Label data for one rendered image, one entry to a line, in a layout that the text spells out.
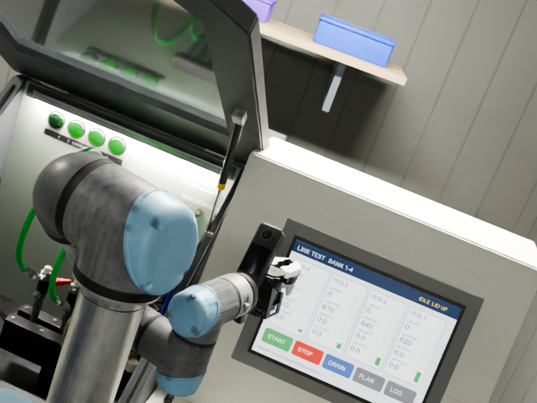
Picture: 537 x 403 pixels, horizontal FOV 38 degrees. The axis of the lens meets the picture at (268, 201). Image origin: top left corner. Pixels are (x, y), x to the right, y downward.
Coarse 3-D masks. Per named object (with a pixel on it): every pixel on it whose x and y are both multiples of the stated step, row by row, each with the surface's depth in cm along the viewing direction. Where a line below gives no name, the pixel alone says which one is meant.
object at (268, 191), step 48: (288, 144) 197; (240, 192) 179; (288, 192) 177; (336, 192) 176; (384, 192) 185; (240, 240) 179; (384, 240) 174; (432, 240) 173; (480, 240) 175; (528, 240) 190; (480, 288) 172; (528, 288) 170; (480, 336) 172; (240, 384) 180; (288, 384) 178; (480, 384) 172
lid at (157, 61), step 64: (0, 0) 164; (64, 0) 148; (128, 0) 135; (192, 0) 120; (64, 64) 188; (128, 64) 169; (192, 64) 152; (256, 64) 136; (192, 128) 189; (256, 128) 167
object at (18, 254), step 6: (84, 150) 178; (90, 150) 181; (96, 150) 184; (30, 210) 165; (30, 216) 165; (24, 222) 165; (30, 222) 165; (24, 228) 164; (24, 234) 165; (18, 240) 165; (24, 240) 165; (18, 246) 165; (18, 252) 166; (18, 258) 167; (18, 264) 169; (24, 264) 171
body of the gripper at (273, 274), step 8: (272, 272) 140; (280, 272) 141; (248, 280) 133; (264, 280) 138; (272, 280) 138; (256, 288) 133; (264, 288) 139; (272, 288) 138; (280, 288) 142; (256, 296) 133; (264, 296) 139; (272, 296) 139; (280, 296) 142; (256, 304) 138; (264, 304) 139; (272, 304) 142; (280, 304) 143; (248, 312) 136; (256, 312) 141; (264, 312) 140; (240, 320) 135
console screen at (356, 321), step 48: (288, 240) 177; (336, 240) 176; (336, 288) 176; (384, 288) 174; (432, 288) 173; (240, 336) 179; (288, 336) 177; (336, 336) 176; (384, 336) 174; (432, 336) 173; (336, 384) 176; (384, 384) 175; (432, 384) 173
